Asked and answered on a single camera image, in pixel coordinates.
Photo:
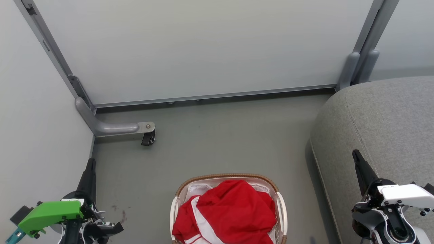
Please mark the grey partition bottom rail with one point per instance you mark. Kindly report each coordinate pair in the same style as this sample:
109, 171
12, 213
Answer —
217, 95

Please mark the teal left camera connector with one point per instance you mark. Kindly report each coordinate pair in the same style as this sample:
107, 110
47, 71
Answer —
13, 236

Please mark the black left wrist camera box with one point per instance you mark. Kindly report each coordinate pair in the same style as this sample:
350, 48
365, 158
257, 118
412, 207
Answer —
20, 213

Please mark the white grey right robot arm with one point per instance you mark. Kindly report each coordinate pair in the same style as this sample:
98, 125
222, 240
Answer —
383, 227

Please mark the grey fabric sofa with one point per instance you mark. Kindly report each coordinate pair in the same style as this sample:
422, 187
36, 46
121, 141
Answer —
390, 118

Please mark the black caster wheel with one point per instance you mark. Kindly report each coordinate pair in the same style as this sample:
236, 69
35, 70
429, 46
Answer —
148, 139

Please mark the grey double partition post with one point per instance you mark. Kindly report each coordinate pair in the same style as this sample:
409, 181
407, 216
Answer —
364, 51

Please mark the grey partition post with foot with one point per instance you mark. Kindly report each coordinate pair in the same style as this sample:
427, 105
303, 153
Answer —
112, 128

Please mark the white laundry basket brown rim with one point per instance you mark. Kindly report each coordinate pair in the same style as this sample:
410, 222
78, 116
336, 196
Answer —
282, 217

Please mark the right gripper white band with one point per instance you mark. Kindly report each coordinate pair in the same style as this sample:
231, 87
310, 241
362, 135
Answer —
403, 196

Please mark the white partition panel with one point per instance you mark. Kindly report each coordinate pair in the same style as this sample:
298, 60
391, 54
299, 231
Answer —
203, 47

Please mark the red garment white stripes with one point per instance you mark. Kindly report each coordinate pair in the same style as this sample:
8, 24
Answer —
234, 210

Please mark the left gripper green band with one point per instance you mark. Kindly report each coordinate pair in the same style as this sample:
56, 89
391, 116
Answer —
51, 213

